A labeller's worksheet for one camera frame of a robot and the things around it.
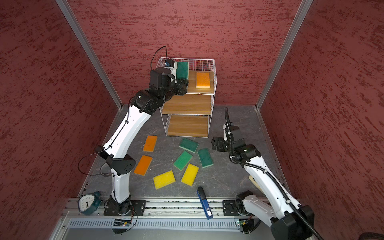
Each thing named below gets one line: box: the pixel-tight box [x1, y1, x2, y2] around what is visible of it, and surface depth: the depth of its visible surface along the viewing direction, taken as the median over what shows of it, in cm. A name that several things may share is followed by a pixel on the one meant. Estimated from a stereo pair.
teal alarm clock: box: [78, 191, 103, 216], surface depth 74 cm
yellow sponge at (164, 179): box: [153, 170, 176, 190], surface depth 84 cm
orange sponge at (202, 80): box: [196, 72, 210, 89], surface depth 75 cm
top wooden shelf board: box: [187, 70, 214, 94], surface depth 74 cm
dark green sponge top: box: [179, 138, 199, 153], surface depth 99 cm
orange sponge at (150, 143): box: [143, 135, 158, 152], surface depth 97 cm
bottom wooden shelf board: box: [167, 115, 209, 137], surface depth 111 cm
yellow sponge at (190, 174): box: [181, 163, 200, 187], surface depth 87 cm
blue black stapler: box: [197, 186, 213, 220], surface depth 74 cm
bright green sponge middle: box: [173, 150, 193, 172], surface depth 91 cm
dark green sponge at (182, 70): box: [176, 62, 189, 80], surface depth 68 cm
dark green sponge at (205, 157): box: [197, 148, 214, 169], surface depth 93 cm
